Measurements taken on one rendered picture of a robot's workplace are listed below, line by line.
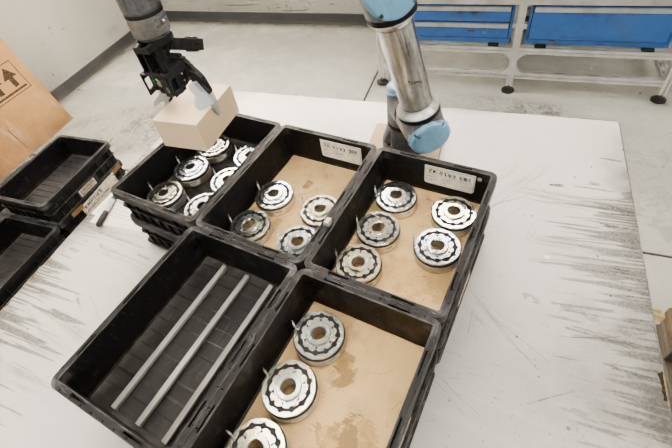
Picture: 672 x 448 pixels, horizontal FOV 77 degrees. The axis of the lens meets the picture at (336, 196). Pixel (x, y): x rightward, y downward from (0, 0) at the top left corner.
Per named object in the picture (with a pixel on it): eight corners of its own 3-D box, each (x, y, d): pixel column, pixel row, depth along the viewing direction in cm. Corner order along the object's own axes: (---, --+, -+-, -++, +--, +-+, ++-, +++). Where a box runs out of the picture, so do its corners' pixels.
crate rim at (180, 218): (207, 111, 135) (204, 104, 133) (284, 129, 123) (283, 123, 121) (111, 196, 112) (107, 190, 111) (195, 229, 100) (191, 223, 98)
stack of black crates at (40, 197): (109, 199, 227) (59, 134, 195) (154, 208, 218) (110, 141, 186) (55, 260, 202) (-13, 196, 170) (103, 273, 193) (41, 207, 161)
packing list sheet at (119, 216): (144, 154, 158) (144, 153, 157) (196, 162, 151) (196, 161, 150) (84, 221, 137) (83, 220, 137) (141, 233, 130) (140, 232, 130)
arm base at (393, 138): (386, 126, 146) (385, 102, 139) (430, 129, 143) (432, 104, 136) (379, 155, 137) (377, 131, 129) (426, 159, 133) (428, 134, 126)
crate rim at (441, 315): (379, 152, 111) (379, 145, 109) (497, 180, 99) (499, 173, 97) (302, 272, 88) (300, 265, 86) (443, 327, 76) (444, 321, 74)
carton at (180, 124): (199, 106, 111) (188, 81, 106) (239, 110, 108) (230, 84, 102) (165, 145, 101) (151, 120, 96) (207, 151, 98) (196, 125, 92)
